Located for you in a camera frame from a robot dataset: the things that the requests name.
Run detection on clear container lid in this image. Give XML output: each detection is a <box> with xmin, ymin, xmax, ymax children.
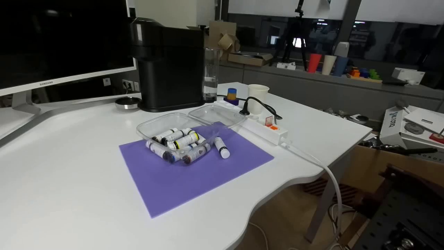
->
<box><xmin>188</xmin><ymin>104</ymin><xmax>247</xmax><ymax>129</ymax></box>

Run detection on clear plastic container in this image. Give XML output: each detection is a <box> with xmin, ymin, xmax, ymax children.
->
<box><xmin>136</xmin><ymin>112</ymin><xmax>220</xmax><ymax>165</ymax></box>

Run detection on white paint tube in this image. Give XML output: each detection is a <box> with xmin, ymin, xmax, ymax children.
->
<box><xmin>214</xmin><ymin>136</ymin><xmax>231</xmax><ymax>159</ymax></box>

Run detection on blue and yellow block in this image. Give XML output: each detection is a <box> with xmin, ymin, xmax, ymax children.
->
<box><xmin>224</xmin><ymin>87</ymin><xmax>240</xmax><ymax>106</ymax></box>

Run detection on white power strip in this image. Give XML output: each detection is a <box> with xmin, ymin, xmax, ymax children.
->
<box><xmin>213</xmin><ymin>99</ymin><xmax>289</xmax><ymax>146</ymax></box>

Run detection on white paper cup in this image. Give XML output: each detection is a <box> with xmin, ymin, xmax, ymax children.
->
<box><xmin>247</xmin><ymin>84</ymin><xmax>270</xmax><ymax>115</ymax></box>

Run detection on heap of paint tubes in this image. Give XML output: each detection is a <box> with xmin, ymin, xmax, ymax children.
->
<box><xmin>145</xmin><ymin>127</ymin><xmax>211</xmax><ymax>165</ymax></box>

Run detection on clear water tank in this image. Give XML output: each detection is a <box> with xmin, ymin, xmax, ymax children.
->
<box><xmin>203</xmin><ymin>48</ymin><xmax>221</xmax><ymax>103</ymax></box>

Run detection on purple mat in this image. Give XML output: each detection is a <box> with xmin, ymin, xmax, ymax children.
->
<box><xmin>119</xmin><ymin>122</ymin><xmax>275</xmax><ymax>219</ymax></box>

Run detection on flat cardboard box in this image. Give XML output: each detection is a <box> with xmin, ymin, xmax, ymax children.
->
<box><xmin>228</xmin><ymin>52</ymin><xmax>274</xmax><ymax>67</ymax></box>

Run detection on black coffee machine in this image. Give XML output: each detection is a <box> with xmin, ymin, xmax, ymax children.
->
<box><xmin>129</xmin><ymin>17</ymin><xmax>206</xmax><ymax>113</ymax></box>

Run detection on stack of cardboard boxes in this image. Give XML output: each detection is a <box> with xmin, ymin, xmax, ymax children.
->
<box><xmin>187</xmin><ymin>20</ymin><xmax>241</xmax><ymax>61</ymax></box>

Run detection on round metal drip tray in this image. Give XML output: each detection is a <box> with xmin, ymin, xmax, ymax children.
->
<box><xmin>115</xmin><ymin>97</ymin><xmax>142</xmax><ymax>110</ymax></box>

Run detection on red cup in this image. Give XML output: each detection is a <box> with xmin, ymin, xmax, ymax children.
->
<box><xmin>307</xmin><ymin>53</ymin><xmax>322</xmax><ymax>74</ymax></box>

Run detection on cream cup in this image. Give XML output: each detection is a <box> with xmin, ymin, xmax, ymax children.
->
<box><xmin>322</xmin><ymin>55</ymin><xmax>337</xmax><ymax>76</ymax></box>

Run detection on blue cup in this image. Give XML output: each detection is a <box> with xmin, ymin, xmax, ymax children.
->
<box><xmin>333</xmin><ymin>56</ymin><xmax>350</xmax><ymax>77</ymax></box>

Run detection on colourful toy blocks on tray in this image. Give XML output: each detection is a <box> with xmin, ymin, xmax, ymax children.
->
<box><xmin>346</xmin><ymin>67</ymin><xmax>383</xmax><ymax>83</ymax></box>

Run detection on brown cardboard box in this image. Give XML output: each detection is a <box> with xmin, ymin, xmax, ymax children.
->
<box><xmin>341</xmin><ymin>133</ymin><xmax>444</xmax><ymax>195</ymax></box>

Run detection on white monitor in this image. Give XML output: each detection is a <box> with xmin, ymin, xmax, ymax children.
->
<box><xmin>0</xmin><ymin>0</ymin><xmax>141</xmax><ymax>148</ymax></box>

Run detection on stack of white boxes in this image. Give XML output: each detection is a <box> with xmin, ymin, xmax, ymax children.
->
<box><xmin>379</xmin><ymin>105</ymin><xmax>444</xmax><ymax>150</ymax></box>

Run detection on white device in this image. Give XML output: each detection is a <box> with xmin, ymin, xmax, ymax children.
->
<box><xmin>392</xmin><ymin>67</ymin><xmax>426</xmax><ymax>85</ymax></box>

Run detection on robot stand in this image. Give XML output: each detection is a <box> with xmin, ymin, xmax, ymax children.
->
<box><xmin>350</xmin><ymin>165</ymin><xmax>444</xmax><ymax>250</ymax></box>

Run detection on black cable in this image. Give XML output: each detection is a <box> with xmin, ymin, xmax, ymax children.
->
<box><xmin>216</xmin><ymin>94</ymin><xmax>283</xmax><ymax>120</ymax></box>

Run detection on camera on tripod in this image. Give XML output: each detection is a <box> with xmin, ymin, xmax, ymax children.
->
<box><xmin>274</xmin><ymin>0</ymin><xmax>309</xmax><ymax>72</ymax></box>

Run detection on white cable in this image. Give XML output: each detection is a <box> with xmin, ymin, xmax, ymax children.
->
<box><xmin>280</xmin><ymin>138</ymin><xmax>343</xmax><ymax>250</ymax></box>

